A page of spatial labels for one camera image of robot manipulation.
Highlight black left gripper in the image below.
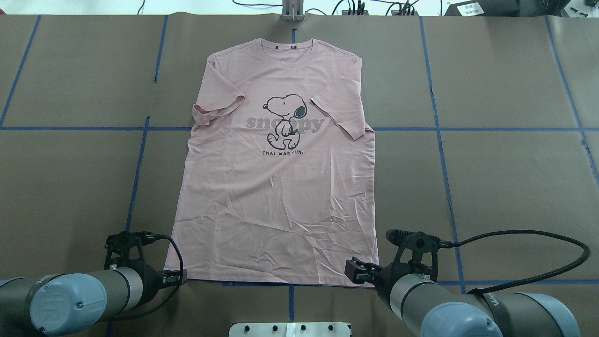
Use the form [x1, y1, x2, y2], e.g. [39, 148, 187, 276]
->
[139, 264, 188, 302]

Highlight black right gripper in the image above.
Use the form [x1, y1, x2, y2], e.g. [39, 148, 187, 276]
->
[344, 257, 407, 300]

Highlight pink Snoopy t-shirt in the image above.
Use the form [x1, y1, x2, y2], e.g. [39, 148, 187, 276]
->
[165, 38, 379, 286]

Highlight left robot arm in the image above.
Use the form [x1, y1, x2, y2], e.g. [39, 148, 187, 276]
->
[0, 265, 188, 337]

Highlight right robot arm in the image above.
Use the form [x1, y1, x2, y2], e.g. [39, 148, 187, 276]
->
[345, 257, 581, 337]

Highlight black box with label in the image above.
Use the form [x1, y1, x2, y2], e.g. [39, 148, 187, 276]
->
[443, 0, 520, 17]

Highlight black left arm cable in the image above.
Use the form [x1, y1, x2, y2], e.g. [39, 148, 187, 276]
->
[108, 234, 185, 322]

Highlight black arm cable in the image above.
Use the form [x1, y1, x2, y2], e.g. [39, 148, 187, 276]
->
[108, 234, 185, 322]
[440, 229, 591, 295]

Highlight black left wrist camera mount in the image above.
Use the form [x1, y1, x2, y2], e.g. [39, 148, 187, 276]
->
[103, 231, 161, 273]

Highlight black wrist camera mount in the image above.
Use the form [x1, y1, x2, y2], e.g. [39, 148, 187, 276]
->
[103, 231, 161, 273]
[381, 229, 455, 282]

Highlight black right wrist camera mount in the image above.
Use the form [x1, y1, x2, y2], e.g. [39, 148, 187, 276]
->
[381, 229, 455, 282]

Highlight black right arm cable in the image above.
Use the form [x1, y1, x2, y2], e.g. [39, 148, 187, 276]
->
[440, 229, 591, 295]

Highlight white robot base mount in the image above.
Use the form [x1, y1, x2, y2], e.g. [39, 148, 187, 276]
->
[228, 322, 353, 337]

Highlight black cables at table edge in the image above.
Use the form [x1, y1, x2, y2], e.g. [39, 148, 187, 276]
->
[233, 0, 422, 16]

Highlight grey metal camera post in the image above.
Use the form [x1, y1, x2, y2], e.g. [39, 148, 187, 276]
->
[281, 0, 305, 22]

